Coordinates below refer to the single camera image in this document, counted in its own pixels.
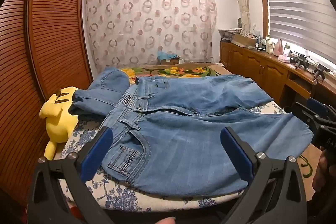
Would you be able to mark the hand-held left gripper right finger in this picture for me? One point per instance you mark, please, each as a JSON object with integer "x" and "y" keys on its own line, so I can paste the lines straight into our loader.
{"x": 236, "y": 150}

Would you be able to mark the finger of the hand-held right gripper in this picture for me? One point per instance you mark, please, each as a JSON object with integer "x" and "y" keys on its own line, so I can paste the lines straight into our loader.
{"x": 317, "y": 106}
{"x": 302, "y": 112}

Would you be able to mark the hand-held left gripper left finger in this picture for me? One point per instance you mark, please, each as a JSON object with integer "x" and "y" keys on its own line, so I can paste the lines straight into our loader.
{"x": 98, "y": 150}

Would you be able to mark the light blue denim jeans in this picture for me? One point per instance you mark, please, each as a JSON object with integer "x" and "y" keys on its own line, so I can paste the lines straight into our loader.
{"x": 183, "y": 150}

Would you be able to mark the blue denim pants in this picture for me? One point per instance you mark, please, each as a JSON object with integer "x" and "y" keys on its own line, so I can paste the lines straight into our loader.
{"x": 105, "y": 92}

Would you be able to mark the person's right hand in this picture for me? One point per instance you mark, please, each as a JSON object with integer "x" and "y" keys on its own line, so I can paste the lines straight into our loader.
{"x": 324, "y": 174}

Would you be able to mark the small black tripod device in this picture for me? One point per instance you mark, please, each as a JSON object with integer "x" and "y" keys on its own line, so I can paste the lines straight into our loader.
{"x": 299, "y": 60}
{"x": 320, "y": 73}

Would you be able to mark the yellow plush toy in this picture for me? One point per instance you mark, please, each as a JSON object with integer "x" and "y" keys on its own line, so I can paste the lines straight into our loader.
{"x": 60, "y": 124}

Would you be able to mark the white quilt with blue flowers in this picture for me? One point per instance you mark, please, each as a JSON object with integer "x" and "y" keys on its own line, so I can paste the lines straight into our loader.
{"x": 118, "y": 197}

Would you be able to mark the pink tissue box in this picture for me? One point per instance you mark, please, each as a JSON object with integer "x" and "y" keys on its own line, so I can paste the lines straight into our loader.
{"x": 284, "y": 58}

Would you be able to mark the wooden side cabinet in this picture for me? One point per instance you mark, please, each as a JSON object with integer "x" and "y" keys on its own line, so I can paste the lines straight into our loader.
{"x": 252, "y": 66}

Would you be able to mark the pink vase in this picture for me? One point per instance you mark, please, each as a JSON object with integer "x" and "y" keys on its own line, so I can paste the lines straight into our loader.
{"x": 279, "y": 48}

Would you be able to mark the white jars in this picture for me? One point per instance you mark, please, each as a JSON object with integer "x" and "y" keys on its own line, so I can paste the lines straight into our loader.
{"x": 269, "y": 46}

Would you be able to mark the flat cardboard box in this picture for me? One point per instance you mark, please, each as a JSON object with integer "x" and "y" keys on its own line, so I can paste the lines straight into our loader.
{"x": 245, "y": 40}

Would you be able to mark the flowered tan blanket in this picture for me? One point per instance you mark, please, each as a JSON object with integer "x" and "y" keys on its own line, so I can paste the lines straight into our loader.
{"x": 183, "y": 70}

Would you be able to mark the stack of papers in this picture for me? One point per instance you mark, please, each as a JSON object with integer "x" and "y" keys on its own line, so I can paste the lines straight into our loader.
{"x": 229, "y": 33}

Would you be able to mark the small cardboard box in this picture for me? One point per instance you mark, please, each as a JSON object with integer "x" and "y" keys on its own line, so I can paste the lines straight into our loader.
{"x": 170, "y": 61}

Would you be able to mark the blue plastic bag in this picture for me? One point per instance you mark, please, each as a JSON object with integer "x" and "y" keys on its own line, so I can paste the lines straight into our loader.
{"x": 166, "y": 54}

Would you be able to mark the wooden louvred wardrobe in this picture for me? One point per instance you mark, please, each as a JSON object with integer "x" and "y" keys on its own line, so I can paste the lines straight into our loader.
{"x": 52, "y": 29}

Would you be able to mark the circle-patterned sheer curtain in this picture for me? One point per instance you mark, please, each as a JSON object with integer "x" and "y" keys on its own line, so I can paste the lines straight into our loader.
{"x": 147, "y": 24}

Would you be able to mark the wooden window frame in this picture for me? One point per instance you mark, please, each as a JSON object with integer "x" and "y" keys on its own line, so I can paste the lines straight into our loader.
{"x": 262, "y": 3}

